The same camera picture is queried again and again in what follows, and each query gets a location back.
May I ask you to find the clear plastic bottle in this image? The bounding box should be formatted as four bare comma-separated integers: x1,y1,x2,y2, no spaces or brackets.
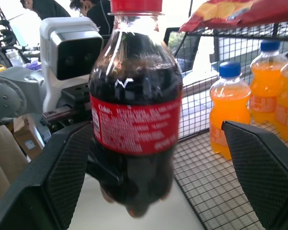
5,48,24,68

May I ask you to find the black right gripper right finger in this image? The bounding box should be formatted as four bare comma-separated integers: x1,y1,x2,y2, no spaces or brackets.
221,120,288,230

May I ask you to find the black wire rack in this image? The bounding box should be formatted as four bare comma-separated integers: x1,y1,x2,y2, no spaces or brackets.
163,19,288,230

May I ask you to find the brown cardboard box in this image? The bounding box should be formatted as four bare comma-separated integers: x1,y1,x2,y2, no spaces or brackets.
13,115,45,161

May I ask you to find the person in dark jacket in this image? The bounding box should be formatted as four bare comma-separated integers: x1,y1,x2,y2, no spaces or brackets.
20,0,72,21

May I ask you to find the red chip bag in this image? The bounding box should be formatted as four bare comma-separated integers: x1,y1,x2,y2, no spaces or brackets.
179,0,288,33

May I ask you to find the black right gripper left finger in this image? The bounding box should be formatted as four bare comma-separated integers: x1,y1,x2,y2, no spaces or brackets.
0,121,93,230

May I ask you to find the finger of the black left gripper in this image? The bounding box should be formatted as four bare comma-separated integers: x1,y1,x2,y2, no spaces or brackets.
86,140,124,187

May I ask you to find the person with black hair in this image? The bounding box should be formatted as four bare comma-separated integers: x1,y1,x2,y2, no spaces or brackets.
69,0,115,35

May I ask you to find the cola bottle with red label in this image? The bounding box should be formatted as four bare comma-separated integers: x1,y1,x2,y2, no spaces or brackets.
87,0,184,219

